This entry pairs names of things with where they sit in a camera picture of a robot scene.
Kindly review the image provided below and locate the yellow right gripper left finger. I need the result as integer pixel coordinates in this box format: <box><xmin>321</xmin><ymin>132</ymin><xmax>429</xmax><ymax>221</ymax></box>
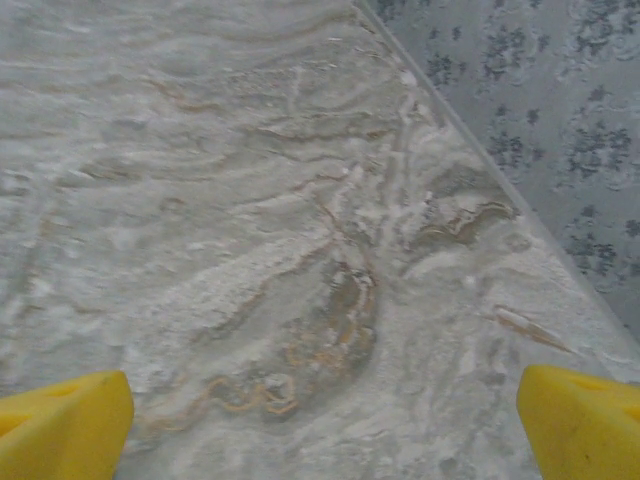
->
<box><xmin>0</xmin><ymin>368</ymin><xmax>136</xmax><ymax>480</ymax></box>

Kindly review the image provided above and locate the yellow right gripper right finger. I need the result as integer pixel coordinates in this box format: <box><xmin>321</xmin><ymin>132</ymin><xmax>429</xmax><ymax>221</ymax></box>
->
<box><xmin>516</xmin><ymin>363</ymin><xmax>640</xmax><ymax>480</ymax></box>

